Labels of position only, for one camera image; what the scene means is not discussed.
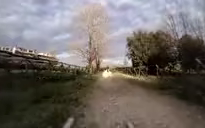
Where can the bare tree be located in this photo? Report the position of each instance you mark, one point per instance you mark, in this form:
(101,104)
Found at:
(92,40)

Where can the grey gravel path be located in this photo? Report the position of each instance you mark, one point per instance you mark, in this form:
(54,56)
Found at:
(123,103)

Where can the robot's own part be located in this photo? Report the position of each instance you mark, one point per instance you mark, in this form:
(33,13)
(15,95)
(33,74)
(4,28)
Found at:
(130,125)
(68,122)

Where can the row of trees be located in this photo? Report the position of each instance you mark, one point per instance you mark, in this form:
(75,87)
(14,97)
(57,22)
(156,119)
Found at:
(170,50)

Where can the grass verge with weeds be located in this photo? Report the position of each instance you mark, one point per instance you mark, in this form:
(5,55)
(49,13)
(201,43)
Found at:
(33,96)

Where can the long white building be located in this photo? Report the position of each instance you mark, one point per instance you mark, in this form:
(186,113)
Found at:
(23,51)

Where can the grass verge with bushes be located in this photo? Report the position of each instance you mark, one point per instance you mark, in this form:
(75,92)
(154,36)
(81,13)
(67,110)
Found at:
(180,85)

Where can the wooden post fence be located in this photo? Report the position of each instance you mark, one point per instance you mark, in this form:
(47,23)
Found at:
(163,69)

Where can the wooden rail fence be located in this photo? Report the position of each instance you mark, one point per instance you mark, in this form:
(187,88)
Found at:
(26,61)

